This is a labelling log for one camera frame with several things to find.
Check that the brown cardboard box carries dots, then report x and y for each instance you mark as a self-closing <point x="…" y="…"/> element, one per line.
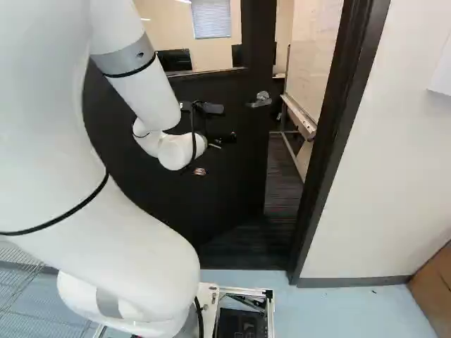
<point x="435" y="281"/>

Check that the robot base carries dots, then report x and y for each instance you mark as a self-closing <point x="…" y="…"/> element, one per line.
<point x="267" y="303"/>

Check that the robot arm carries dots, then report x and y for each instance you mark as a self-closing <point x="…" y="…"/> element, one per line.
<point x="53" y="141"/>

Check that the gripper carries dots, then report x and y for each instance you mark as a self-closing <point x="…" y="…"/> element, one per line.
<point x="221" y="140"/>

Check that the whiteboard on metal stand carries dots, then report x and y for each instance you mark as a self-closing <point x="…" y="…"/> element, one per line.
<point x="306" y="77"/>

